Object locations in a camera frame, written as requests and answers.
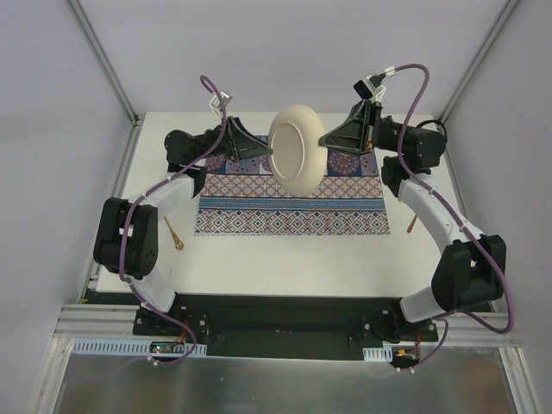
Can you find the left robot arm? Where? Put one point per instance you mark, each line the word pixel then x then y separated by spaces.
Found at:
pixel 127 241

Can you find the left aluminium frame post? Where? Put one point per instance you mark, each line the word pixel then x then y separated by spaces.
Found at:
pixel 101 57

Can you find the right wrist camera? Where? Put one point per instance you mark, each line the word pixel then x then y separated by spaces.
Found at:
pixel 372 87

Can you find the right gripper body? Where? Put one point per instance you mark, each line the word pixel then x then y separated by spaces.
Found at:
pixel 367 129

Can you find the right aluminium frame post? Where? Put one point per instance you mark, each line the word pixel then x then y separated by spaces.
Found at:
pixel 508 9

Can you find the aluminium frame post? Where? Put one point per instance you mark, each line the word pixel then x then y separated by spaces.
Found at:
pixel 508 9
pixel 101 57

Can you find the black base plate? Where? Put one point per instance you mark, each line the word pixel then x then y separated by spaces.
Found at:
pixel 311 328

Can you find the gold fork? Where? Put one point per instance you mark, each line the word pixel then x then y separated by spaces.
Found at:
pixel 178 244

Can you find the copper spoon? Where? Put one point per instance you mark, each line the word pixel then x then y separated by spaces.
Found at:
pixel 412 224

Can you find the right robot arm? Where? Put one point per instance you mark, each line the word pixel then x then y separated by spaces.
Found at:
pixel 471 269

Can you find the cream plate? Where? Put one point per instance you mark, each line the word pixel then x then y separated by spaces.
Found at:
pixel 298 161

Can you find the patterned cloth placemat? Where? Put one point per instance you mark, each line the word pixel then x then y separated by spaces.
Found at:
pixel 243 198

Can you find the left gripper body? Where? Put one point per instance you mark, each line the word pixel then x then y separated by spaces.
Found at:
pixel 229 138

